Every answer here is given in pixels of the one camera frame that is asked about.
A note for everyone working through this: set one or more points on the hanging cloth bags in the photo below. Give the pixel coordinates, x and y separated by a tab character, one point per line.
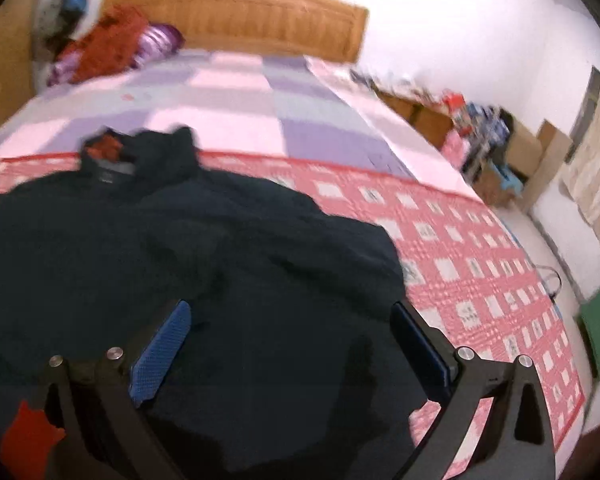
70	0

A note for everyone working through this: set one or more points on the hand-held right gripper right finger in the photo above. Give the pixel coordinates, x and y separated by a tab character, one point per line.
422	352

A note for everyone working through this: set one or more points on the orange padded jacket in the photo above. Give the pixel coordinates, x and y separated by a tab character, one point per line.
110	45

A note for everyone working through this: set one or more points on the wooden nightstand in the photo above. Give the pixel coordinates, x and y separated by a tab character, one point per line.
425	120

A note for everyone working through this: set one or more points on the small cardboard box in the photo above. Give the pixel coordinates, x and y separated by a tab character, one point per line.
490	185

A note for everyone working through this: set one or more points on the pastel checkered bed sheet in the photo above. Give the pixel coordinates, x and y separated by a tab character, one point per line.
300	110

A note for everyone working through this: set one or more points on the purple patterned pillow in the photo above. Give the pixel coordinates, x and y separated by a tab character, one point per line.
160	40

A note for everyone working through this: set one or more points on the pink bag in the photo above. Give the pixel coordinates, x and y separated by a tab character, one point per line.
452	152

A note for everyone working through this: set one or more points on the small red bag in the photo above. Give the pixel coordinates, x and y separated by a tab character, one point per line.
453	101

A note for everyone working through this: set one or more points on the large cardboard sheets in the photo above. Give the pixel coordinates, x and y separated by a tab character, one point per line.
545	160

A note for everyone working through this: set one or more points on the red patterned quilted mat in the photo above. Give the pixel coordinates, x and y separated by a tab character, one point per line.
480	270

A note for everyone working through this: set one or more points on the pile of clothes and bags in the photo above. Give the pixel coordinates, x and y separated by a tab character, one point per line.
485	125

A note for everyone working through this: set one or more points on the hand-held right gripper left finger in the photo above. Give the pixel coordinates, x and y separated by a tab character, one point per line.
160	350

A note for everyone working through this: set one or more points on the wooden bed headboard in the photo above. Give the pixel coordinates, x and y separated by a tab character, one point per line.
240	15

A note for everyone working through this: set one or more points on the red paper tag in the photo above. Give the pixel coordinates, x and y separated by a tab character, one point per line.
27	435

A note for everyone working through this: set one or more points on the wooden wardrobe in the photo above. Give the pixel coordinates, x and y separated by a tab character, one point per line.
5	75

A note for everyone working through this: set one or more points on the dark navy padded jacket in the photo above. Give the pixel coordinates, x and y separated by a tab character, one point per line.
230	285

